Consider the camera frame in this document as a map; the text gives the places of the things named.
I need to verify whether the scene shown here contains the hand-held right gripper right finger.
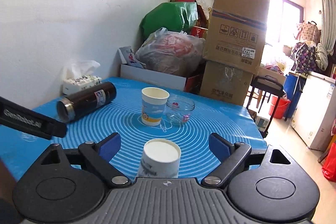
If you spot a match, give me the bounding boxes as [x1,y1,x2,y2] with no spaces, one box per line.
[201,133,296,186]

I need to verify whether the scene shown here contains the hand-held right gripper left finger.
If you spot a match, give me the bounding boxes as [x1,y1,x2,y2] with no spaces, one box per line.
[37,133,132,187]

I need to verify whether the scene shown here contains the white grey printed paper cup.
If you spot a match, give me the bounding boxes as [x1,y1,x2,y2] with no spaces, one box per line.
[136,138,182,179]

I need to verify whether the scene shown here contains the white blue printed paper cup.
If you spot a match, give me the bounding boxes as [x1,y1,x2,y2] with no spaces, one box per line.
[141,87,170,127]

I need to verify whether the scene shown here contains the blue ringed table mat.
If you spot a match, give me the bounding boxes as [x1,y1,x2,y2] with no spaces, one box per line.
[0,76,268,182]

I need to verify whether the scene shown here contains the clear glass jar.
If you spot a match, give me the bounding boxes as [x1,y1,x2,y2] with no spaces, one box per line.
[165,95,196,125]

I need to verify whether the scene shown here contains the dark brown thermos bottle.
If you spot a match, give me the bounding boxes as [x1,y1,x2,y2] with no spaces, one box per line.
[57,81,117,124]

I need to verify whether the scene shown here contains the small cardboard box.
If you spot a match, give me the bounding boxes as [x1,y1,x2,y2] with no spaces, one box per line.
[199,60,254,106]

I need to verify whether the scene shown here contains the red gift box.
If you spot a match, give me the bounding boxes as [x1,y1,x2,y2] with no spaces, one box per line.
[184,74,206,95]

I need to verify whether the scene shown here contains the white tissue pack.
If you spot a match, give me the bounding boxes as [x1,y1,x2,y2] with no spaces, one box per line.
[62,60,102,96]

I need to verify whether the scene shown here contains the red bucket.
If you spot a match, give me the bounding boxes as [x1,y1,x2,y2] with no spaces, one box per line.
[268,95,291,120]

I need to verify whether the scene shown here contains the black stool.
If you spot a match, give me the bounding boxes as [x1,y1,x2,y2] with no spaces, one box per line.
[246,75,287,138]

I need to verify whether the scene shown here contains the white flat box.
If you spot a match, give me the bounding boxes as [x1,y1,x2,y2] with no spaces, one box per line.
[120,63,187,92]

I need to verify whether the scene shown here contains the blue barrel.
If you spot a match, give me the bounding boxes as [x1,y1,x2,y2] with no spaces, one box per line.
[283,73,303,120]

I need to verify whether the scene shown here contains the small white paper bag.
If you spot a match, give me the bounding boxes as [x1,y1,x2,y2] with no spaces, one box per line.
[118,46,146,68]

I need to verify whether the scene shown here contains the white chest freezer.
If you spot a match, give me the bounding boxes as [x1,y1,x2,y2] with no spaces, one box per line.
[290,71,336,151]

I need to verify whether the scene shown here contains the clear plastic bag red contents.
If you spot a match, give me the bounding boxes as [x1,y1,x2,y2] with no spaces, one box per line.
[134,27,206,76]

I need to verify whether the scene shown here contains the large cardboard box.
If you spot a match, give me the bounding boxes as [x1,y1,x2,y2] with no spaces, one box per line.
[202,0,270,75]

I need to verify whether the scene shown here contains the purple patterned bag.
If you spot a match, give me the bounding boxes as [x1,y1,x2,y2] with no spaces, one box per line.
[289,41,320,74]

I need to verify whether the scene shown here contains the green plastic bag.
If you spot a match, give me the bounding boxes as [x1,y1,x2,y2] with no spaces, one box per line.
[139,1,198,41]

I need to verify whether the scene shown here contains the brown patterned luggage bag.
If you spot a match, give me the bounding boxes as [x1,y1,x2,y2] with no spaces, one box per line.
[296,20,322,44]

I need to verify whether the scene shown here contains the beige curtain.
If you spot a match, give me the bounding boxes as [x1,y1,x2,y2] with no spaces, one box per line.
[319,0,336,56]

